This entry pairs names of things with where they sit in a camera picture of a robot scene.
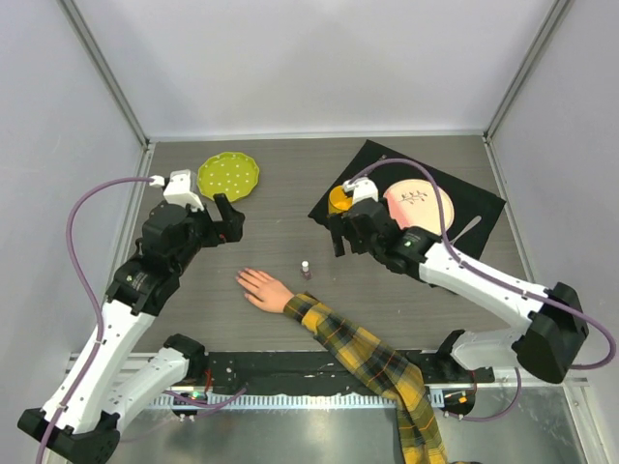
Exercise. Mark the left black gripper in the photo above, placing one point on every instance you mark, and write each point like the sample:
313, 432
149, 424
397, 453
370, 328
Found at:
229, 229

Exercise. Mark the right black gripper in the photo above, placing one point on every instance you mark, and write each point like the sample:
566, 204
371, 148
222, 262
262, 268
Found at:
350, 228

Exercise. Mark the purple nail polish bottle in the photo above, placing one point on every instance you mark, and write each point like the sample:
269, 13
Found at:
305, 270

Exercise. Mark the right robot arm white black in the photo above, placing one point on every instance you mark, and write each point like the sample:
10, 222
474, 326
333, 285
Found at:
545, 329

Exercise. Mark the yellow plaid sleeve forearm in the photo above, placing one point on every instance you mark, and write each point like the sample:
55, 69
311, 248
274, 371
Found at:
382, 370

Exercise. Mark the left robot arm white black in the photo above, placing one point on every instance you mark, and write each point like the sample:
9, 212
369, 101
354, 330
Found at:
85, 418

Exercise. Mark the mannequin hand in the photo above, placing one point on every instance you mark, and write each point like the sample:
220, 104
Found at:
263, 291

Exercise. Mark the green dotted plate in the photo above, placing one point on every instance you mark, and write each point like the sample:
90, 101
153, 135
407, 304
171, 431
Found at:
233, 173

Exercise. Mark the yellow cup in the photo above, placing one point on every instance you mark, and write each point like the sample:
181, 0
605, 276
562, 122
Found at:
339, 201

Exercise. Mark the pink white plate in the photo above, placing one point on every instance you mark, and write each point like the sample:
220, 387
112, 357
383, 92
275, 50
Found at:
413, 202

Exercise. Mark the silver fork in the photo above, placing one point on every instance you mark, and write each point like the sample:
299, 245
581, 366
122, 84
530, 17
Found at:
467, 228

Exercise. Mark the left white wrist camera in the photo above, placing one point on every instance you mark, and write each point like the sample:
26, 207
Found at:
179, 189

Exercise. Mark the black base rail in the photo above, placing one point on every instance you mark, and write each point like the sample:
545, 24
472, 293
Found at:
313, 373

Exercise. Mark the white slotted cable duct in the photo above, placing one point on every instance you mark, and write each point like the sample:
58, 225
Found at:
281, 402

